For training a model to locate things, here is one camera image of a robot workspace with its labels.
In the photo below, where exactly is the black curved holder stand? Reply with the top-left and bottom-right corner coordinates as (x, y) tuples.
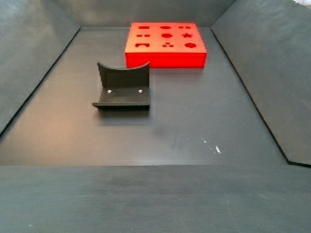
(92, 63), (151, 109)

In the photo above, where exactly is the red shape-sorting block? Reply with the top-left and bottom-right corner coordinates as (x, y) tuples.
(124, 22), (208, 68)

